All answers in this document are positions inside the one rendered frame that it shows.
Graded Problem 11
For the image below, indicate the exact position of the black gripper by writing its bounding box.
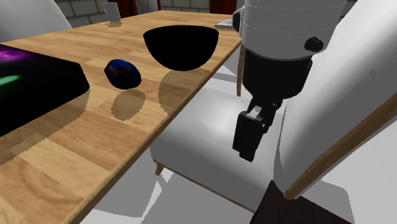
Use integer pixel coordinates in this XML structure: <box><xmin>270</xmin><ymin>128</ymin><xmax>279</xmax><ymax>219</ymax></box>
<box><xmin>232</xmin><ymin>48</ymin><xmax>313</xmax><ymax>163</ymax></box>

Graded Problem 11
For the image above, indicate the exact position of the dark robot stand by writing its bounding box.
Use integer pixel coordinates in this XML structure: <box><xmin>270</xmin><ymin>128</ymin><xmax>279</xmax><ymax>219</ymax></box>
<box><xmin>249</xmin><ymin>179</ymin><xmax>353</xmax><ymax>224</ymax></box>

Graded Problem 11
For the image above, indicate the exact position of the black bowl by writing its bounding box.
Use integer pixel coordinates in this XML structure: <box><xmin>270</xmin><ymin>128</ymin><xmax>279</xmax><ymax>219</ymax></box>
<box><xmin>143</xmin><ymin>25</ymin><xmax>219</xmax><ymax>72</ymax></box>

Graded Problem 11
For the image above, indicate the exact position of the light blue flat book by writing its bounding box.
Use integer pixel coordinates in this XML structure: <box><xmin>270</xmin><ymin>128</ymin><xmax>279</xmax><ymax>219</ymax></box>
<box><xmin>214</xmin><ymin>19</ymin><xmax>234</xmax><ymax>31</ymax></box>

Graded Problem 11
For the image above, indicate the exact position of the dark blue egg-shaped object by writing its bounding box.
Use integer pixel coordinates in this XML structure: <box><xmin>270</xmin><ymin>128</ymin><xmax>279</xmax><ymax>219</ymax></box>
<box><xmin>104</xmin><ymin>59</ymin><xmax>143</xmax><ymax>90</ymax></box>

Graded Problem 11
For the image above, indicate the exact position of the wooden table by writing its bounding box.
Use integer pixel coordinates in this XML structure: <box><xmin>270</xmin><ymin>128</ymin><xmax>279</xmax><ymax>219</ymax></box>
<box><xmin>0</xmin><ymin>10</ymin><xmax>246</xmax><ymax>224</ymax></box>

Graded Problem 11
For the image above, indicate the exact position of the grey cup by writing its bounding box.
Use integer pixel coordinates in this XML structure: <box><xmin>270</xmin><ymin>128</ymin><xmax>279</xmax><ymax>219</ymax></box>
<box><xmin>102</xmin><ymin>1</ymin><xmax>122</xmax><ymax>23</ymax></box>

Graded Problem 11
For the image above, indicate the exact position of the black box with glowing print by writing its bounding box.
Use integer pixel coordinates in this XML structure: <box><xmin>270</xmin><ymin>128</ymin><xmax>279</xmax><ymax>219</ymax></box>
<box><xmin>0</xmin><ymin>43</ymin><xmax>91</xmax><ymax>137</ymax></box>

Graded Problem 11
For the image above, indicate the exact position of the white chair with wooden frame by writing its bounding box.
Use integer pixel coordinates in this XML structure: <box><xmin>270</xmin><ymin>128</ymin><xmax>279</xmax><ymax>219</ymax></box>
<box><xmin>0</xmin><ymin>0</ymin><xmax>73</xmax><ymax>43</ymax></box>
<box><xmin>150</xmin><ymin>0</ymin><xmax>397</xmax><ymax>215</ymax></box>

